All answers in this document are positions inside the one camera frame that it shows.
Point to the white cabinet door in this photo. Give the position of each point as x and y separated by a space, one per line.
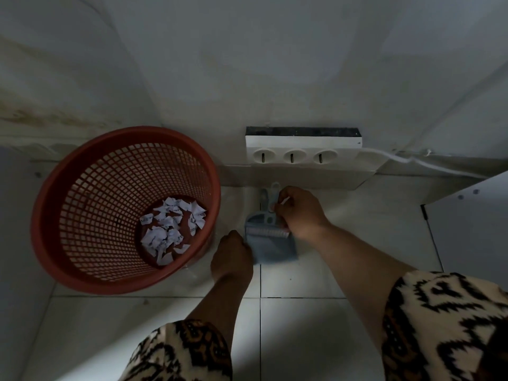
472 234

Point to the blue hand brush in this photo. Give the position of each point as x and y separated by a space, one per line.
265 232

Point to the pile of torn paper pieces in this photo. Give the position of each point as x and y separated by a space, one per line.
166 230

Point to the person's right forearm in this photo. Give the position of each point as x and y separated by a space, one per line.
357 273

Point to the blue plastic dustpan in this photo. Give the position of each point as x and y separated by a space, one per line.
274 247

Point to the patterned sleeve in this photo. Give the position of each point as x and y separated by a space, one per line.
182 353
448 329

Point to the person's right fingers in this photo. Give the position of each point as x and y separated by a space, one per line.
285 200

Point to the patterned left sleeve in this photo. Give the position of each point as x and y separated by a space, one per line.
182 353

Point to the red plastic mesh basket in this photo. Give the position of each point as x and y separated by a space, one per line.
99 174

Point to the patterned right sleeve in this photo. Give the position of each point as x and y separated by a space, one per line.
448 329

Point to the white three-socket power strip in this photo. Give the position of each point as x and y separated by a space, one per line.
303 144

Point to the person's left forearm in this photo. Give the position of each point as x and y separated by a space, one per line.
222 309

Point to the person's left hand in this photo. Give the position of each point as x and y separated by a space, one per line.
232 261

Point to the person's left fingers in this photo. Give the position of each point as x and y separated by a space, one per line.
240 238

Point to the person's right hand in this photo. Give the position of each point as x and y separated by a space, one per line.
303 214

